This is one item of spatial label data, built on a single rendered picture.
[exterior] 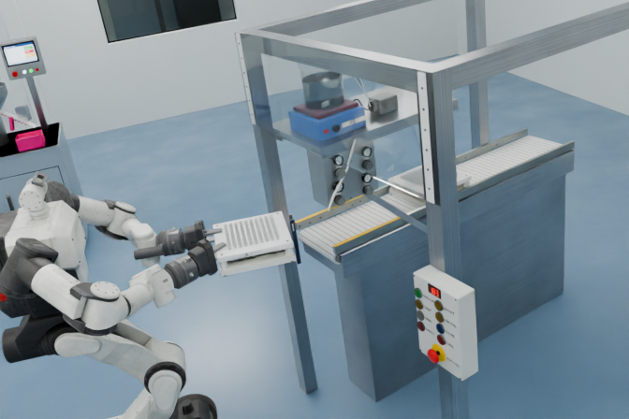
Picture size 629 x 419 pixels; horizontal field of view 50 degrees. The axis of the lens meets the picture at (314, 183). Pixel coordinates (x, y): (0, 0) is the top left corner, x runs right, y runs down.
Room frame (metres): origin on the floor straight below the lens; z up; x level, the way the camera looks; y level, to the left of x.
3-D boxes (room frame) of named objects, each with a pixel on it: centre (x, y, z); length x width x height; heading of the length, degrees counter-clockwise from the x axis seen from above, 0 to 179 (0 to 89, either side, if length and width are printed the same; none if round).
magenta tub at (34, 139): (4.13, 1.75, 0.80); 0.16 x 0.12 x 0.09; 104
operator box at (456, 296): (1.47, -0.29, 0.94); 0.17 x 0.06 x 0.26; 29
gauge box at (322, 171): (2.20, -0.11, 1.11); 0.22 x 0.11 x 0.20; 119
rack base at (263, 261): (1.99, 0.23, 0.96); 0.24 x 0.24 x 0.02; 8
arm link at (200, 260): (1.86, 0.41, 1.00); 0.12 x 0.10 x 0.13; 130
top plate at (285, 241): (2.00, 0.23, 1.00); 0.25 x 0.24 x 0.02; 8
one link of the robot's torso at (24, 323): (1.89, 0.94, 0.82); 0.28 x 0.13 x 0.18; 99
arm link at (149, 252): (2.02, 0.57, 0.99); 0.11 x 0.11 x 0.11; 0
